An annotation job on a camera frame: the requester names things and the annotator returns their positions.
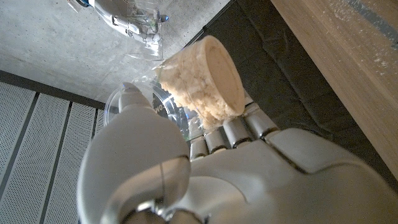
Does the clear plastic cup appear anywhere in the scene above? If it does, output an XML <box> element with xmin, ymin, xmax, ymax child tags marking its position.
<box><xmin>103</xmin><ymin>34</ymin><xmax>246</xmax><ymax>141</ymax></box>

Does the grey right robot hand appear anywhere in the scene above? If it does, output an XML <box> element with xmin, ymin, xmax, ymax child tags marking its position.
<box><xmin>67</xmin><ymin>0</ymin><xmax>170</xmax><ymax>44</ymax></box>

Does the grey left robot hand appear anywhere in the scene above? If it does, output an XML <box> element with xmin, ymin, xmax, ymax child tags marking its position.
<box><xmin>76</xmin><ymin>82</ymin><xmax>398</xmax><ymax>224</ymax></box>

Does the grey tape outline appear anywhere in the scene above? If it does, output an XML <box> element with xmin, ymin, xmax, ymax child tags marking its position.
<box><xmin>345</xmin><ymin>0</ymin><xmax>398</xmax><ymax>50</ymax></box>

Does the black backdrop curtain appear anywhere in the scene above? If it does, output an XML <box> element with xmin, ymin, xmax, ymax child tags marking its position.
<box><xmin>186</xmin><ymin>0</ymin><xmax>398</xmax><ymax>190</ymax></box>

